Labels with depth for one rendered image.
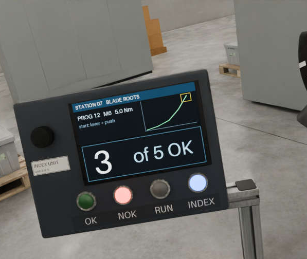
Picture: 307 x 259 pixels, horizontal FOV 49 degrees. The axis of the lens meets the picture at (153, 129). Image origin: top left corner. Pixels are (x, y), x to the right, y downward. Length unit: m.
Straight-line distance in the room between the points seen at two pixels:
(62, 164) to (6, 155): 2.78
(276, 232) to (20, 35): 4.91
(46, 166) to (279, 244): 1.71
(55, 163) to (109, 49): 5.95
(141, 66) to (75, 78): 1.34
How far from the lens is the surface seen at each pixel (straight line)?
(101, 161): 0.45
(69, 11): 6.16
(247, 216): 0.57
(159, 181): 0.45
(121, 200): 0.45
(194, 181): 0.44
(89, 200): 0.46
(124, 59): 6.51
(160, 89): 0.43
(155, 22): 9.11
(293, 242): 2.07
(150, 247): 2.12
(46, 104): 0.46
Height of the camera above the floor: 1.35
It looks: 21 degrees down
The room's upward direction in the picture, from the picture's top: 11 degrees counter-clockwise
